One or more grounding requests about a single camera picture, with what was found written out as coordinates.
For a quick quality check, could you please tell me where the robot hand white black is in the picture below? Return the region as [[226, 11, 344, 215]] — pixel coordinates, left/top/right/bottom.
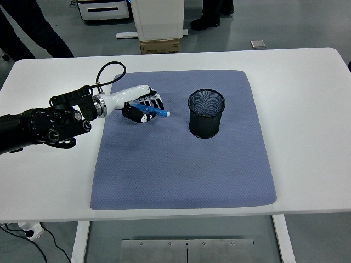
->
[[101, 84, 166, 124]]

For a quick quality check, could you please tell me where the blue marker pen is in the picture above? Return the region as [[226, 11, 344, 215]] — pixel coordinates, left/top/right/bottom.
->
[[130, 102, 171, 117]]

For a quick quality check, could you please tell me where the black mesh pen holder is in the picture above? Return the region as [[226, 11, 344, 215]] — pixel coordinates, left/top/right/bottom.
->
[[188, 88, 226, 139]]

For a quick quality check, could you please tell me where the brown cardboard box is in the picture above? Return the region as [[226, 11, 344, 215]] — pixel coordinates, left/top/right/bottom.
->
[[139, 39, 181, 55]]

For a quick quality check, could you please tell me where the white appliance with dark slot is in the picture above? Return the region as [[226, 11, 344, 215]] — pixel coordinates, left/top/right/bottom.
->
[[76, 0, 132, 22]]

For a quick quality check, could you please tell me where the white panel stand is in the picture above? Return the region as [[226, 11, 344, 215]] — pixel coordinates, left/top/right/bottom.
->
[[116, 0, 189, 41]]

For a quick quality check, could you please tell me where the blue-grey quilted mat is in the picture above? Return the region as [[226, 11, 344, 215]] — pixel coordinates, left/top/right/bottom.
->
[[90, 70, 277, 211]]

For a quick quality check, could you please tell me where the person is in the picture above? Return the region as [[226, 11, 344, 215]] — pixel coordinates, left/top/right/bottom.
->
[[190, 0, 235, 31], [0, 0, 75, 60]]

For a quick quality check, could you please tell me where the white table leg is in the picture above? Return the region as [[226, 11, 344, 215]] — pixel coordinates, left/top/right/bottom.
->
[[271, 215, 296, 263], [70, 220, 91, 263]]

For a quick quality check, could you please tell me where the grey metal plate with screws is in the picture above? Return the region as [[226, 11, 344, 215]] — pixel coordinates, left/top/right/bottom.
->
[[120, 239, 256, 263]]

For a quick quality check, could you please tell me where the white power strip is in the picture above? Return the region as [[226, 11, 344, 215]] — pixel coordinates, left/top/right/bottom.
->
[[18, 222, 44, 241]]

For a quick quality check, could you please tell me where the black floor cable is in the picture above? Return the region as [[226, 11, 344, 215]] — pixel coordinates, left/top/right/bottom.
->
[[0, 224, 49, 263], [41, 227, 71, 263]]

